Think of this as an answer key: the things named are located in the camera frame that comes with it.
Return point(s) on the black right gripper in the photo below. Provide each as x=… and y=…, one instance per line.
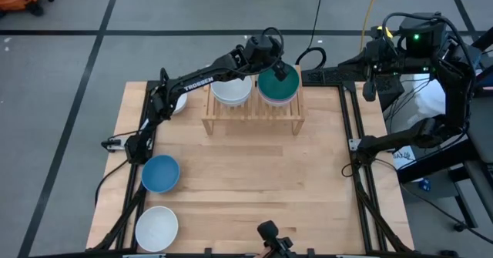
x=379, y=54

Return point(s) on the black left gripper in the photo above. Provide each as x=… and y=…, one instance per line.
x=262, y=52

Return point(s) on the green bowl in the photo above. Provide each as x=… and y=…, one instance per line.
x=277, y=90

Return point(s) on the blue bowl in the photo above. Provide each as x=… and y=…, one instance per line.
x=160, y=175

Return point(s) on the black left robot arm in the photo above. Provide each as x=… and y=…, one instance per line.
x=198, y=84

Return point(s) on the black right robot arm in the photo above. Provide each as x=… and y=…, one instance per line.
x=458, y=96

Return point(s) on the wooden slatted shelf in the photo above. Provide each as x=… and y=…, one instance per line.
x=252, y=111

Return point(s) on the white plastic bag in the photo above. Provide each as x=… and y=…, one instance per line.
x=431, y=100

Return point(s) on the white paper with writing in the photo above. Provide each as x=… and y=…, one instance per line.
x=404, y=159

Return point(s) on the black device with screen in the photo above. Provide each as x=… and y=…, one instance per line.
x=486, y=84

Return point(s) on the small blue object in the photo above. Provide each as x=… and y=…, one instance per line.
x=424, y=185

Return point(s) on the black side cart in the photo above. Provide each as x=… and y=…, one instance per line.
x=481, y=135

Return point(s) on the black caster wheel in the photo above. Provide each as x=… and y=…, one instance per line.
x=460, y=226

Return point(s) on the black handheld camera rig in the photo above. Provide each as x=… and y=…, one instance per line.
x=267, y=231

